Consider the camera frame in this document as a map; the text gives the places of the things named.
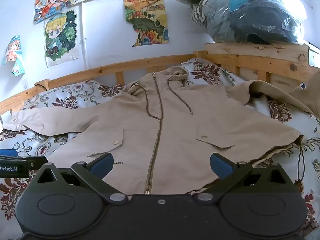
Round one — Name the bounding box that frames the white wall pipe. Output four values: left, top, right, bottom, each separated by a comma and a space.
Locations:
79, 3, 88, 66

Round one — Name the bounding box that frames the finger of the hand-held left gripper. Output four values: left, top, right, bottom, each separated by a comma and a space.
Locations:
0, 149, 48, 170

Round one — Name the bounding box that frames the cartoon girl wall poster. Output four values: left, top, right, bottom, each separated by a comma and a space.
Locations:
34, 0, 77, 23

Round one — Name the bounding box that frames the clear plastic bag of clothes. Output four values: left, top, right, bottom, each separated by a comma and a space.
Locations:
169, 0, 308, 45

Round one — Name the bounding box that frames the blonde cartoon figure wall poster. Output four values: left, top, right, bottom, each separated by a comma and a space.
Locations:
44, 9, 80, 68

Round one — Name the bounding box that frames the pale wooden plank shelf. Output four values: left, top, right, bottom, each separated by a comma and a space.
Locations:
204, 42, 311, 67

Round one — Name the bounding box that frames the beige zip jacket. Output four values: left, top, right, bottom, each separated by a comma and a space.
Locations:
2, 65, 320, 195

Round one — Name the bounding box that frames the wooden bed frame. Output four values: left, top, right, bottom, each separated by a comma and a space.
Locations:
0, 50, 320, 117

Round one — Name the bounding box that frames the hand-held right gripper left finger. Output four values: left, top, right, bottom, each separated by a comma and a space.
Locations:
30, 152, 129, 204

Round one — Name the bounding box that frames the floral bed sheet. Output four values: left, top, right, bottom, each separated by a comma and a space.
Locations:
0, 57, 320, 238

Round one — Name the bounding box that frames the torn pastel wall poster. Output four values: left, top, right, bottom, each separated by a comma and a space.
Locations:
1, 35, 26, 76

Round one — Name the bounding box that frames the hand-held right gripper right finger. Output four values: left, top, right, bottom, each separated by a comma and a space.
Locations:
194, 152, 292, 204

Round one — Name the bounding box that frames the landscape wall poster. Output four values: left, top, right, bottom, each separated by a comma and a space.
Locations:
123, 0, 170, 47

